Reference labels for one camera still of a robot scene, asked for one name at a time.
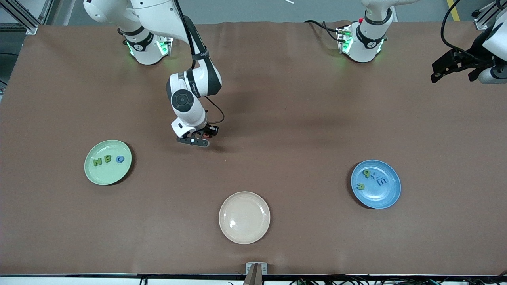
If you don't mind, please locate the brown table mat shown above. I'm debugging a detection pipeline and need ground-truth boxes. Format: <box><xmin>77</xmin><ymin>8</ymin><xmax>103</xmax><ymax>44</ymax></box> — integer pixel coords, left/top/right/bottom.
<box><xmin>0</xmin><ymin>21</ymin><xmax>507</xmax><ymax>276</ymax></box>

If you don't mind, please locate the grey metal camera bracket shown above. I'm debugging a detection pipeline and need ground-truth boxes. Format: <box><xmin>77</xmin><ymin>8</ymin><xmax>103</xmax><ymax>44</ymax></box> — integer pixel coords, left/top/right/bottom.
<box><xmin>245</xmin><ymin>262</ymin><xmax>268</xmax><ymax>285</ymax></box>

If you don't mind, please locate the black left arm base cable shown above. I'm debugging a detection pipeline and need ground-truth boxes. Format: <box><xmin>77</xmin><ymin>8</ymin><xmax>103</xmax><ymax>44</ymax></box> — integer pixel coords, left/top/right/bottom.
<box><xmin>304</xmin><ymin>19</ymin><xmax>342</xmax><ymax>42</ymax></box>

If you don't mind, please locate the aluminium frame profile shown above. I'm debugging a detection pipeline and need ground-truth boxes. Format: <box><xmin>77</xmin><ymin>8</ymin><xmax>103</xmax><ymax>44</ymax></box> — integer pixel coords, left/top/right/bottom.
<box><xmin>471</xmin><ymin>0</ymin><xmax>498</xmax><ymax>30</ymax></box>
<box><xmin>0</xmin><ymin>0</ymin><xmax>54</xmax><ymax>35</ymax></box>

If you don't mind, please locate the beige plate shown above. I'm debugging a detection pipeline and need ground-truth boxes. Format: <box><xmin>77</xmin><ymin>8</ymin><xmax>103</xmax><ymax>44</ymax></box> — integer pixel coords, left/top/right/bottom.
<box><xmin>219</xmin><ymin>191</ymin><xmax>271</xmax><ymax>245</ymax></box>

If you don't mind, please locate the light green plate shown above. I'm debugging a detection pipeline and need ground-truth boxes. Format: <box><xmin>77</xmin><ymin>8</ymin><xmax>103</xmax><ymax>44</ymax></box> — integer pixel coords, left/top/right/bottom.
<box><xmin>84</xmin><ymin>140</ymin><xmax>132</xmax><ymax>186</ymax></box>

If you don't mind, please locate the blue plate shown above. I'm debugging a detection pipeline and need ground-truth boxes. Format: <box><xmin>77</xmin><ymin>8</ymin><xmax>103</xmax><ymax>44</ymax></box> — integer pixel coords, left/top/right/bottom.
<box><xmin>351</xmin><ymin>160</ymin><xmax>402</xmax><ymax>209</ymax></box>

